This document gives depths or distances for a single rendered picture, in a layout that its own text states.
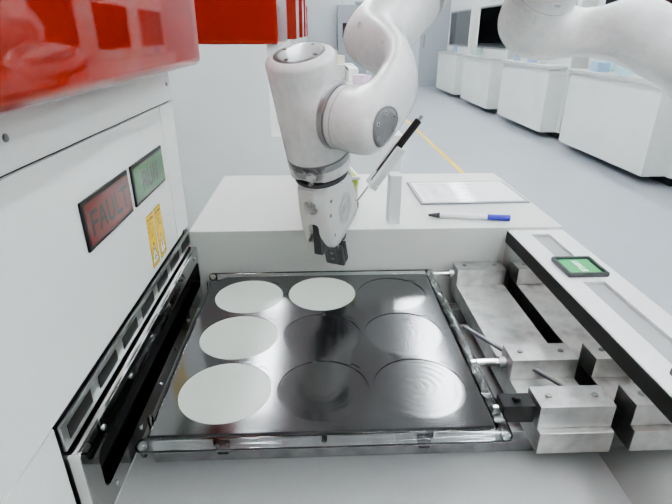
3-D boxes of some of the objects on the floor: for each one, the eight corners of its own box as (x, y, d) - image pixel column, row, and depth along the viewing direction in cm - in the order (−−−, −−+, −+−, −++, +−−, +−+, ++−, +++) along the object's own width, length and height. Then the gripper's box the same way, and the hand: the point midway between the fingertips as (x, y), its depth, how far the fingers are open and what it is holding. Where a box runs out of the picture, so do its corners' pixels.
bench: (485, 114, 842) (501, -18, 760) (457, 101, 1006) (468, -9, 925) (546, 114, 846) (569, -18, 764) (509, 101, 1010) (524, -9, 929)
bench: (538, 139, 641) (567, -37, 560) (492, 118, 805) (510, -21, 724) (619, 139, 645) (660, -36, 563) (557, 117, 809) (582, -21, 728)
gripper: (316, 134, 73) (333, 228, 85) (270, 193, 63) (297, 289, 76) (364, 138, 70) (374, 234, 83) (323, 200, 61) (342, 299, 73)
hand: (336, 251), depth 78 cm, fingers closed
